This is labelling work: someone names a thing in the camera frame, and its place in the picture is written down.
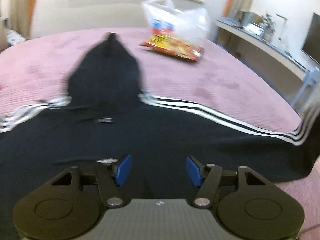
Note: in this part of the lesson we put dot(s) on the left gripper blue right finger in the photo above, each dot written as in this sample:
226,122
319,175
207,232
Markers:
207,179

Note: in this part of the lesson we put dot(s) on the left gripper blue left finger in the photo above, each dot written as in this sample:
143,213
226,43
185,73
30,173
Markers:
110,175

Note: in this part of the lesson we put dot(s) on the black hoodie with white stripes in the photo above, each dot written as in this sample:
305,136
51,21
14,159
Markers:
105,114

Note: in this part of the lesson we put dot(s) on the pink quilted bedspread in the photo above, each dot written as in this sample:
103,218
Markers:
39,69

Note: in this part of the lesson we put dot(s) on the yellow red snack packet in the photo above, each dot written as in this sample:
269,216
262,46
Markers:
172,46

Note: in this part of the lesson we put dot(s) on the light blue chair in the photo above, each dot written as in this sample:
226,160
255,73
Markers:
310,81

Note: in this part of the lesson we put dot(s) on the white plastic shopping bag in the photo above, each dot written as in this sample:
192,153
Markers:
189,25

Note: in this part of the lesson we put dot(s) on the black monitor screen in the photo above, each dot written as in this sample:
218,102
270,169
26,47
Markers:
311,46

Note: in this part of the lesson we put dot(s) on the white blue bedside bag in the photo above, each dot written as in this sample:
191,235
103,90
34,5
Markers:
14,38

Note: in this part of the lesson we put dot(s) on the beige orange left curtain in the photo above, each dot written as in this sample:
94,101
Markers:
21,15

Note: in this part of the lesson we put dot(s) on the long white wall desk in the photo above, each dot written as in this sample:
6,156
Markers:
281,72

